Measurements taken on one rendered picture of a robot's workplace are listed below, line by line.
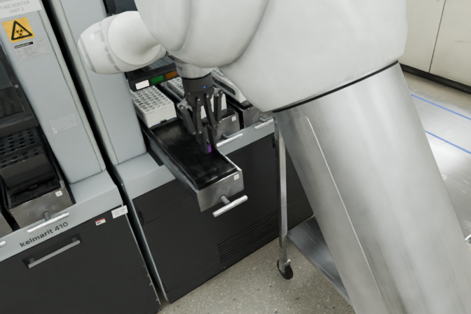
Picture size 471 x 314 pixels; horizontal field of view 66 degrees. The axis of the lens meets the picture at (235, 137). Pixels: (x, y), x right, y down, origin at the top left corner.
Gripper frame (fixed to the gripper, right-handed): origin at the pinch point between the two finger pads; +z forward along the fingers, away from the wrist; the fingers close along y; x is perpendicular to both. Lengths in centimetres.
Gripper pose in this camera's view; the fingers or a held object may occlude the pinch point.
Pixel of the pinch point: (207, 139)
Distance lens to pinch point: 101.3
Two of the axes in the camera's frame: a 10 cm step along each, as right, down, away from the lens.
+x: 5.5, 4.3, -7.2
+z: 1.0, 8.2, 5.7
